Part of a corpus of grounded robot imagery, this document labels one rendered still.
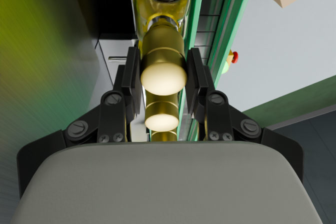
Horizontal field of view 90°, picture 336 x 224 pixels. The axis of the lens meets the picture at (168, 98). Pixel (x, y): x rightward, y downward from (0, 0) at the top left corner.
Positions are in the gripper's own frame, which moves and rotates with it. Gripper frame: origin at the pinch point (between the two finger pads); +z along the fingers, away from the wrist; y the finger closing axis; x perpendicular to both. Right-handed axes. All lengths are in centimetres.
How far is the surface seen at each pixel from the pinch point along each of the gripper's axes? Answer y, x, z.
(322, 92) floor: 218, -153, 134
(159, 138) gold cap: -0.4, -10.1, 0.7
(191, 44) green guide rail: 5.7, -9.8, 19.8
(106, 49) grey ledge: -13.5, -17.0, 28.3
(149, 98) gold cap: -1.3, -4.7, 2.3
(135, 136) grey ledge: -12, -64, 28
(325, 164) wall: 223, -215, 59
